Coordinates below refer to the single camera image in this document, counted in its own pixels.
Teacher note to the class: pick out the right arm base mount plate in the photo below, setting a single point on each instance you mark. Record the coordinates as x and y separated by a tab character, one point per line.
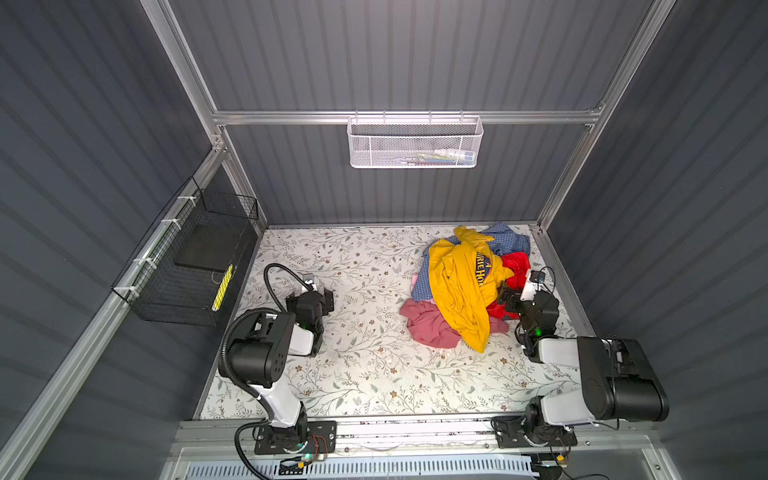
518	431

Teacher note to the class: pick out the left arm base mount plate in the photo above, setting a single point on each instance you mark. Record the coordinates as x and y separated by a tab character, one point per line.
304	438

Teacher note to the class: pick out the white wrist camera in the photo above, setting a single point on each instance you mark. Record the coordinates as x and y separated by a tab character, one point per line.
534	283
310	280

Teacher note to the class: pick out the floral patterned table mat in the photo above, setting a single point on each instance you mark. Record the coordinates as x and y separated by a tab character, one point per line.
368	363

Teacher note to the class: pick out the white perforated vent strip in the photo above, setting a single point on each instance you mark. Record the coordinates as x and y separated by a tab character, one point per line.
406	467

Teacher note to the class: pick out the yellow printed t-shirt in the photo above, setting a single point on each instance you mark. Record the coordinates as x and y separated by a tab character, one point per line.
464	278

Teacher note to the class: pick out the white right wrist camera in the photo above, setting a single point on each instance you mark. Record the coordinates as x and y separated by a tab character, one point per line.
534	283

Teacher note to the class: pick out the dark pink ribbed cloth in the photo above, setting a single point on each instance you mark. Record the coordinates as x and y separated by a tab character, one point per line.
427	325

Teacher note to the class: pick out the red cloth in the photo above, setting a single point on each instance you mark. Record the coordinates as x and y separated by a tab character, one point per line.
510	276

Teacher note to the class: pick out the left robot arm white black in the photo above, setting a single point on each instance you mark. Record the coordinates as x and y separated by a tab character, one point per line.
258	344

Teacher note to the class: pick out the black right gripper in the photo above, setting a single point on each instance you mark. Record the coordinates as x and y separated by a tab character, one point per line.
520	300

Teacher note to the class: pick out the black foam pad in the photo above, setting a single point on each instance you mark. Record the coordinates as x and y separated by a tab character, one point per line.
211	248

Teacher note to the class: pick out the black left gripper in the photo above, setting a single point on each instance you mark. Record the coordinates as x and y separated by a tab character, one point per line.
310	306

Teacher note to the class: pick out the black wire basket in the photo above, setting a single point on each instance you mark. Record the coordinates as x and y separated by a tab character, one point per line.
156	290

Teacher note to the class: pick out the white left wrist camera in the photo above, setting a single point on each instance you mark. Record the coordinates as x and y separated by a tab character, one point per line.
310	280

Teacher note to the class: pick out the items in white basket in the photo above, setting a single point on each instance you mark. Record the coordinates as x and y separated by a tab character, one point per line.
439	157

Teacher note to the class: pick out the white wire mesh basket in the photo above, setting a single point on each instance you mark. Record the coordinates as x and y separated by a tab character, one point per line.
376	141

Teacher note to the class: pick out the blue checkered shirt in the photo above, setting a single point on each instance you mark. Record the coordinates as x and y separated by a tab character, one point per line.
505	243

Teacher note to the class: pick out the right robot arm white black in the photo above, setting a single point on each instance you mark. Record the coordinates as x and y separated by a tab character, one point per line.
617	381

